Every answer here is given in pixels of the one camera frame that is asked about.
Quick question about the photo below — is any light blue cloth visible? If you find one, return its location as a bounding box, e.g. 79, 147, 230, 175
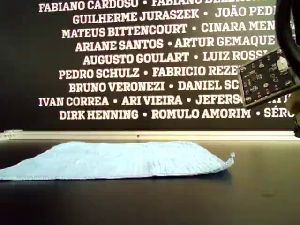
0, 140, 236, 182

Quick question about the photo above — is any black right camera cable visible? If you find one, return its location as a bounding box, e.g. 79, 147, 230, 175
273, 0, 300, 69

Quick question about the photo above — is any right wrist camera circuit board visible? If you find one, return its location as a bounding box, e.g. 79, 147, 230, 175
238, 48, 300, 109

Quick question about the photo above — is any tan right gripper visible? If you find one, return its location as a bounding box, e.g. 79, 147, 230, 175
287, 92, 300, 139

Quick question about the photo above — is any black banner with white names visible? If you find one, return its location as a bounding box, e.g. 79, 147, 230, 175
0, 0, 300, 131

